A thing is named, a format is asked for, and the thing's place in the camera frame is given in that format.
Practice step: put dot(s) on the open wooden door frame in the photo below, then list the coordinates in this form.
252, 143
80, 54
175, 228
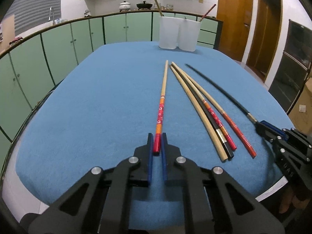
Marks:
265, 37

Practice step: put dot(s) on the right white utensil cup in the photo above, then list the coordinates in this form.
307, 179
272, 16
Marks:
188, 35

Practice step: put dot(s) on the white utensil cup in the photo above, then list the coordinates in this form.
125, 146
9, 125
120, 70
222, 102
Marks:
168, 32
188, 35

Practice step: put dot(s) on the black wok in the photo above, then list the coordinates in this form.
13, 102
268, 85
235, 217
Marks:
144, 6

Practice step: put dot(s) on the bamboo chopstick red patterned end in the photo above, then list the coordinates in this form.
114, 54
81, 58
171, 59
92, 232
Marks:
207, 107

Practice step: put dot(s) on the blue tablecloth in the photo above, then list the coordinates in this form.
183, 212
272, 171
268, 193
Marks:
185, 130

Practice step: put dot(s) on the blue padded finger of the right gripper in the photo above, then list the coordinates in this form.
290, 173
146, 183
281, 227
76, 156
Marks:
269, 132

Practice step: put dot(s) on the chrome sink faucet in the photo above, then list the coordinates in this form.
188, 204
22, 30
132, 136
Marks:
51, 17

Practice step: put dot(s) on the plain bamboo chopstick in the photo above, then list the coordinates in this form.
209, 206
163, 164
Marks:
158, 8
212, 134

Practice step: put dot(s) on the grey window blind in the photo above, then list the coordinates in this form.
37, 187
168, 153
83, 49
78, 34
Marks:
30, 13

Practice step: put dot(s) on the black glass cabinet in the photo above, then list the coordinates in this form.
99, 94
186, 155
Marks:
294, 67

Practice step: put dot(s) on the bamboo chopstick orange red end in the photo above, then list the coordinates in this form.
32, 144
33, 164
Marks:
158, 129

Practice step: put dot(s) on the silver kettle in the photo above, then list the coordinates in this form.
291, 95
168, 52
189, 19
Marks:
87, 13

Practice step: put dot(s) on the person's right hand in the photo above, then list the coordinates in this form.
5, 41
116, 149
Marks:
289, 198

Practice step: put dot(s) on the left white utensil cup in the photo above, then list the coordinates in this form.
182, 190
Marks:
168, 32

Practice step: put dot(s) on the black chopstick gold band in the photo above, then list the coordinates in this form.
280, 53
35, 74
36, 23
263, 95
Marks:
209, 116

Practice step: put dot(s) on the bamboo chopstick red striped end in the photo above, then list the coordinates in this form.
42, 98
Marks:
233, 125

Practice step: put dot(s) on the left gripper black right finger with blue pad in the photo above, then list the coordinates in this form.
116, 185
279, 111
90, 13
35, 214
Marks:
213, 201

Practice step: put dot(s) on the white cooking pot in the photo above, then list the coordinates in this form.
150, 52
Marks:
124, 6

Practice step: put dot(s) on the thin black chopstick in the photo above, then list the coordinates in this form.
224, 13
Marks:
225, 93

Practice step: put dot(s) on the closed wooden door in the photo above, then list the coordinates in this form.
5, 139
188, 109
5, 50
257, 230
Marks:
236, 16

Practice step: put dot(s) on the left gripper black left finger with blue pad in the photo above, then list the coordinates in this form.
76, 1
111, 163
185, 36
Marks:
99, 202

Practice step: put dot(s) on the green lower kitchen cabinets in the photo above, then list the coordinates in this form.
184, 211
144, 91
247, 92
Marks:
61, 48

